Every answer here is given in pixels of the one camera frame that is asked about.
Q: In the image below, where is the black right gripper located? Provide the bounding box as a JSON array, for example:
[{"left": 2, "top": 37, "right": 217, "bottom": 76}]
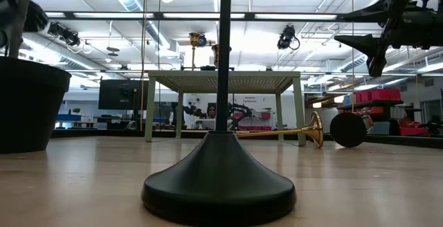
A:
[{"left": 334, "top": 0, "right": 443, "bottom": 78}]

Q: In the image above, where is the tall brass candlestick holder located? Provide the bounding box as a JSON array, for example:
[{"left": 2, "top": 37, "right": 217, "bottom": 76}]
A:
[{"left": 236, "top": 111, "right": 325, "bottom": 149}]

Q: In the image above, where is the medium brass candlestick holder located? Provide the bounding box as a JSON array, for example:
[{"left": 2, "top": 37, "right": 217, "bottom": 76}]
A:
[{"left": 210, "top": 44, "right": 233, "bottom": 69}]

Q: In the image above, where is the short brass candlestick holder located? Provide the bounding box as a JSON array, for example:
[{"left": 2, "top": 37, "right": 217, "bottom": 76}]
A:
[{"left": 188, "top": 32, "right": 201, "bottom": 71}]

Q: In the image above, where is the large red storage bin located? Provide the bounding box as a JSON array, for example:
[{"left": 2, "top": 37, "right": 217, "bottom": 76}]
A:
[{"left": 370, "top": 88, "right": 402, "bottom": 102}]

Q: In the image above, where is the small red storage bin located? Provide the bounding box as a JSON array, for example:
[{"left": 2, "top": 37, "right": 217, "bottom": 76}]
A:
[{"left": 354, "top": 91, "right": 372, "bottom": 104}]

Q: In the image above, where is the dark storage shelf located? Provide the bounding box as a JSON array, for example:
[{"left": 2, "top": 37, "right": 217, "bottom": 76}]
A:
[{"left": 337, "top": 98, "right": 405, "bottom": 111}]

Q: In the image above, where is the flat red storage bin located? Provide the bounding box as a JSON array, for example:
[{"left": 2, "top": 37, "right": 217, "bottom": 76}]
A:
[{"left": 399, "top": 126, "right": 430, "bottom": 137}]

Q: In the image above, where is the small pale green table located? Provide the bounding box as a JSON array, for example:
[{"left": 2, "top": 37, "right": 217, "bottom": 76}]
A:
[{"left": 144, "top": 69, "right": 307, "bottom": 147}]

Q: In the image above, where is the large black candlestick holder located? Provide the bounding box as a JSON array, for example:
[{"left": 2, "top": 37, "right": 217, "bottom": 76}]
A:
[{"left": 141, "top": 0, "right": 298, "bottom": 227}]

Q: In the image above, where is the black monitor screen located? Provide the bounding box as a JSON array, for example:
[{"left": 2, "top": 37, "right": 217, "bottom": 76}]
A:
[{"left": 98, "top": 79, "right": 150, "bottom": 111}]

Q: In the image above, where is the black plant pot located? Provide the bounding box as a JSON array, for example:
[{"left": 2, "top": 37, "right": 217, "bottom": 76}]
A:
[{"left": 0, "top": 55, "right": 73, "bottom": 154}]

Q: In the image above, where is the green leafy plant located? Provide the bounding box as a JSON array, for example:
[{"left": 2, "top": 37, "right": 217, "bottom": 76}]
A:
[{"left": 7, "top": 0, "right": 78, "bottom": 59}]

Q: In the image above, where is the black ceiling camera with cable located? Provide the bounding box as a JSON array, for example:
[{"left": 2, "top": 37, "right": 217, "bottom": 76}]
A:
[{"left": 276, "top": 24, "right": 301, "bottom": 51}]

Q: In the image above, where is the black overhead frame bar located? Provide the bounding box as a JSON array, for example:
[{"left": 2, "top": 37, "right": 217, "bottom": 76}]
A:
[{"left": 44, "top": 11, "right": 350, "bottom": 22}]

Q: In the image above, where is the black ceiling track camera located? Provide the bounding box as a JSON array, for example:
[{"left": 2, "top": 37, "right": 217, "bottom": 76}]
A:
[{"left": 47, "top": 21, "right": 82, "bottom": 47}]

